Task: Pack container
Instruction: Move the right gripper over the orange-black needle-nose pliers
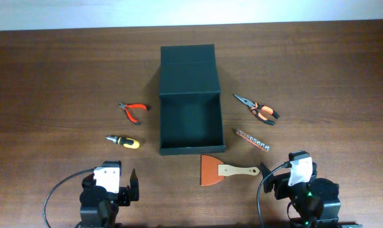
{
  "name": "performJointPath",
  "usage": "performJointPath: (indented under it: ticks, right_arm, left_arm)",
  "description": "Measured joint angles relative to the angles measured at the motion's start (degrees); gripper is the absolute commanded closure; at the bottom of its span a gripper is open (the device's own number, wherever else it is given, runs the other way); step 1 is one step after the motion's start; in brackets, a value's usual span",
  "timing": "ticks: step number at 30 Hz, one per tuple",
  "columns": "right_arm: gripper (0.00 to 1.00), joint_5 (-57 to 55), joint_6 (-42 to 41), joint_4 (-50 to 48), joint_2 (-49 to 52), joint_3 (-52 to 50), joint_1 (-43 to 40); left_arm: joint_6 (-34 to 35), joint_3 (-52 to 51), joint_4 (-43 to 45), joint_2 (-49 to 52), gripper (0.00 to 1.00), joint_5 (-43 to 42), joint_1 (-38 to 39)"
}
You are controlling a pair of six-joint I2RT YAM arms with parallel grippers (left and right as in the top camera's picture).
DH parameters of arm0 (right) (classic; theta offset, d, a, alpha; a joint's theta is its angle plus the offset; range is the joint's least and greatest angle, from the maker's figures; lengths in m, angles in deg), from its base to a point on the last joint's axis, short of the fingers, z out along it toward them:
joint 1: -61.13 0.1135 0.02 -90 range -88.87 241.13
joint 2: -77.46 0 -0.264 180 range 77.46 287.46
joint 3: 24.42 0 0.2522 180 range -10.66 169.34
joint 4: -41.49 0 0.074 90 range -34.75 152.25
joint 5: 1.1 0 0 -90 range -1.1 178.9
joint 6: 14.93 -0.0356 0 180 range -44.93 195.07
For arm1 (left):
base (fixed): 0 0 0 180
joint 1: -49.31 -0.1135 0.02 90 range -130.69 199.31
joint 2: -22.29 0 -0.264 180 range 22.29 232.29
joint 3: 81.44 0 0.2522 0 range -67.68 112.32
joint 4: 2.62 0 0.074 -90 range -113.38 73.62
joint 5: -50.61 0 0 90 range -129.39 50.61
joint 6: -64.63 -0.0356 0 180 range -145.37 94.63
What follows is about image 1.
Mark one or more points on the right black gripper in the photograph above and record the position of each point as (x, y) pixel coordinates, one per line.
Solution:
(280, 182)

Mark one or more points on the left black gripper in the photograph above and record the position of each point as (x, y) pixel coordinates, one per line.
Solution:
(126, 196)

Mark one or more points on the yellow black stubby screwdriver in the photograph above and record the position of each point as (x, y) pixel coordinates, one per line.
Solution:
(124, 141)

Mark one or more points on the orange socket bit rail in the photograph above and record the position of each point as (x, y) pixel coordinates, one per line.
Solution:
(252, 140)

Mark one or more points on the orange scraper wooden handle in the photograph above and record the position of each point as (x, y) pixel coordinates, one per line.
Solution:
(214, 171)

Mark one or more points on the orange black needle-nose pliers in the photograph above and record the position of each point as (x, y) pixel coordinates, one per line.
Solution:
(255, 109)

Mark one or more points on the black cardboard box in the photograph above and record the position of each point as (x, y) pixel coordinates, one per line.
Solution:
(190, 107)

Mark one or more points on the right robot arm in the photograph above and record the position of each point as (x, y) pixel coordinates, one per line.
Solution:
(316, 200)

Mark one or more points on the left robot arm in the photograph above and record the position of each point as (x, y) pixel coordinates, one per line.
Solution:
(104, 215)

